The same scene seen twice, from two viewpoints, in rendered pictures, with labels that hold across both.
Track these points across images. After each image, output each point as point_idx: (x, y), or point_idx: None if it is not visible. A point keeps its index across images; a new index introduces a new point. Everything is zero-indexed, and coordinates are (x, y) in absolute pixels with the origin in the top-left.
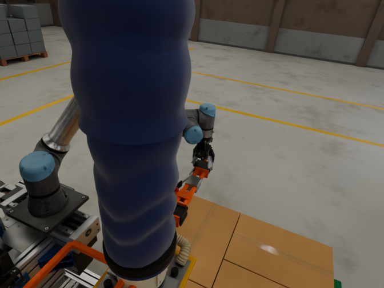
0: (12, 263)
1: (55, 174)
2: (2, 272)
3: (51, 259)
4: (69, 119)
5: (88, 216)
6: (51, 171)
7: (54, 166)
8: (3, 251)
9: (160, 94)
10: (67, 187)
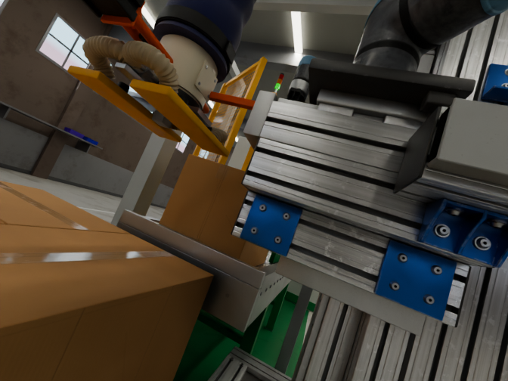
0: (286, 98)
1: (368, 24)
2: None
3: None
4: None
5: (279, 98)
6: (367, 20)
7: (374, 6)
8: (295, 88)
9: None
10: (394, 69)
